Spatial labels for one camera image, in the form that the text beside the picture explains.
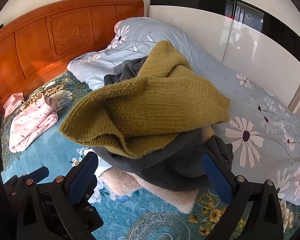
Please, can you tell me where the cream fuzzy garment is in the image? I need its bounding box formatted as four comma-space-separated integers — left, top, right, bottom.
99, 167, 199, 214

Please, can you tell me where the light blue floral quilt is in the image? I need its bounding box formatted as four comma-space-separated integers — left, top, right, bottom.
66, 16, 300, 208

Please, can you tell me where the dark grey garment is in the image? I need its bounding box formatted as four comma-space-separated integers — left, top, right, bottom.
91, 56, 234, 192

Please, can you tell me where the olive green knit sweater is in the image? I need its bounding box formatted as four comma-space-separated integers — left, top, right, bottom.
59, 41, 230, 158

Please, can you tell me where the white glossy wardrobe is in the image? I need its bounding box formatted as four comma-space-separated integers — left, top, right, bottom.
149, 0, 300, 112

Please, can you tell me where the pink checkered cloth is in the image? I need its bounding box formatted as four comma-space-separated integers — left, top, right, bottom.
3, 92, 24, 118

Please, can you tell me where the pink folded garment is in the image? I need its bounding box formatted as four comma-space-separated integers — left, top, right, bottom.
9, 96, 58, 153

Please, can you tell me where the orange wooden headboard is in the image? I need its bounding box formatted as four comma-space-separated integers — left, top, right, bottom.
0, 0, 144, 114

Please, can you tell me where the teal floral bed blanket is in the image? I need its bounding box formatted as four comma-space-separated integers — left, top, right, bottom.
1, 71, 300, 239

